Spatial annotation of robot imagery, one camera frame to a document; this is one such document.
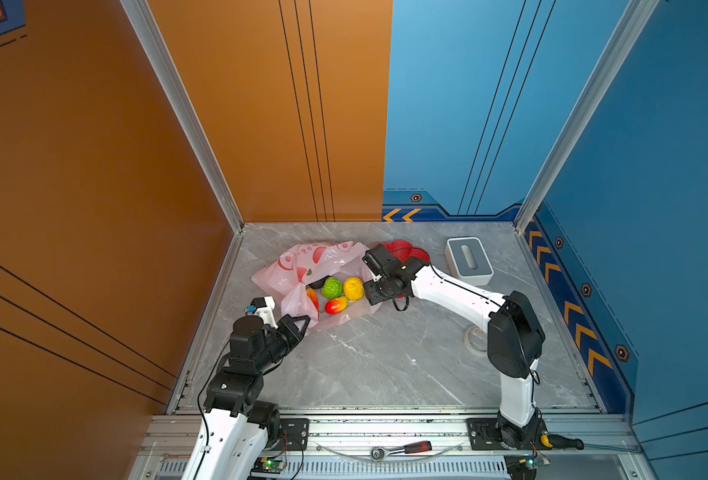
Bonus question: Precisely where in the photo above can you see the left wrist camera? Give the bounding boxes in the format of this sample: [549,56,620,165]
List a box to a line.
[245,296,277,328]

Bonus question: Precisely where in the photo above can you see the pink plastic bag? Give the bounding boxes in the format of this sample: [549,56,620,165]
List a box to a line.
[252,240,380,332]

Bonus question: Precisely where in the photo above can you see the red yellow mango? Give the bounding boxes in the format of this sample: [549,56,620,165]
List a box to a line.
[325,296,349,315]

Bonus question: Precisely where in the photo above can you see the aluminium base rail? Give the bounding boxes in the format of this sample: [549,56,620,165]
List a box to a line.
[130,408,654,479]

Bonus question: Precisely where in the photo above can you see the red flower-shaped bowl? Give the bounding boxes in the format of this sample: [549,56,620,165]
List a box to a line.
[375,240,431,263]

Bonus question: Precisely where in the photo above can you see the white grey tissue box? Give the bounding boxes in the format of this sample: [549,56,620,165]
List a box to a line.
[445,237,494,287]

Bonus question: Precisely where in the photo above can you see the yellow black screwdriver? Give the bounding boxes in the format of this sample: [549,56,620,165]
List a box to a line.
[540,434,585,450]

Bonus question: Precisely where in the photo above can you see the yellow lemon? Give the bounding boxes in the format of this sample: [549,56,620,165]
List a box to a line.
[343,277,365,302]

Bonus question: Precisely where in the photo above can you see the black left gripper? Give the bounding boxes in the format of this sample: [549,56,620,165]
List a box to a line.
[253,313,309,376]

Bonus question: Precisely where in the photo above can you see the white tape roll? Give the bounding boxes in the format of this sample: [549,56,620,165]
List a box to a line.
[463,326,488,358]

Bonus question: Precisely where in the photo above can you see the aluminium corner post right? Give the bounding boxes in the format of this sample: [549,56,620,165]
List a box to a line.
[513,0,659,234]

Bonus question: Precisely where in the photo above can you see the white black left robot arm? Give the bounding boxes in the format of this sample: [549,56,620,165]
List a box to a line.
[183,315,311,479]

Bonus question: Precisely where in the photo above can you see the green bumpy fruit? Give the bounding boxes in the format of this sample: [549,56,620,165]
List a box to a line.
[321,276,344,300]

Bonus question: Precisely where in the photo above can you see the aluminium corner post left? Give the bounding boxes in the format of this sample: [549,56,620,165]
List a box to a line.
[120,0,244,234]

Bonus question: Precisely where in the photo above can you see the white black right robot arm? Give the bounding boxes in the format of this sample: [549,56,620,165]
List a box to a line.
[363,246,545,449]

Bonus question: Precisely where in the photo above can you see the dark avocado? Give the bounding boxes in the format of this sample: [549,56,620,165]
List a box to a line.
[307,276,328,289]

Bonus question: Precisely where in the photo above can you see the green circuit board left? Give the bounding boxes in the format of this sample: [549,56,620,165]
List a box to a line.
[250,456,287,477]

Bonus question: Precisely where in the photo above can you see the aluminium corner post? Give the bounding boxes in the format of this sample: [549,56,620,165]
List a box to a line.
[513,0,659,234]
[120,0,244,234]

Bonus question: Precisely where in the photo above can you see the red handled ratchet wrench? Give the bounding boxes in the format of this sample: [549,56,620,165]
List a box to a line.
[370,441,433,462]

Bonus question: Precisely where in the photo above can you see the circuit board right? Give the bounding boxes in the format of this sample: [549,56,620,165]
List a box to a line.
[504,456,551,480]

